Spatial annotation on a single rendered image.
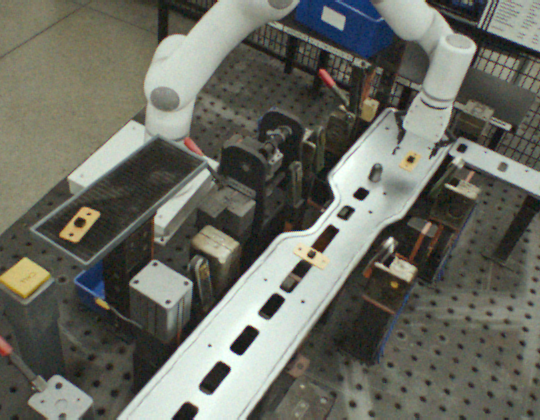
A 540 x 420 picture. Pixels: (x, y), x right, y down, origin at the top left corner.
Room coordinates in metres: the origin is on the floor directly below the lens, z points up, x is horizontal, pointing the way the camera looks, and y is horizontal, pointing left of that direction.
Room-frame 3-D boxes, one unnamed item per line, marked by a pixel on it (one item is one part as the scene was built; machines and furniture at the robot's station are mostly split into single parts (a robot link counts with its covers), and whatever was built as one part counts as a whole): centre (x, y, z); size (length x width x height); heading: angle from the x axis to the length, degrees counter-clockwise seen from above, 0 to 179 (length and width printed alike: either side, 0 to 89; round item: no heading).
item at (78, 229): (0.77, 0.34, 1.17); 0.08 x 0.04 x 0.01; 167
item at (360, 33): (1.92, -0.14, 1.10); 0.30 x 0.17 x 0.13; 56
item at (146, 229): (0.87, 0.28, 0.92); 0.10 x 0.08 x 0.45; 156
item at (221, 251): (0.86, 0.09, 0.89); 0.13 x 0.11 x 0.38; 66
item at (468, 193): (1.23, -0.48, 0.87); 0.12 x 0.09 x 0.35; 66
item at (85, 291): (0.93, 0.37, 0.74); 0.11 x 0.10 x 0.09; 156
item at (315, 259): (0.94, -0.12, 1.01); 0.08 x 0.04 x 0.01; 65
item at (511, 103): (1.84, -0.31, 1.02); 0.90 x 0.22 x 0.03; 66
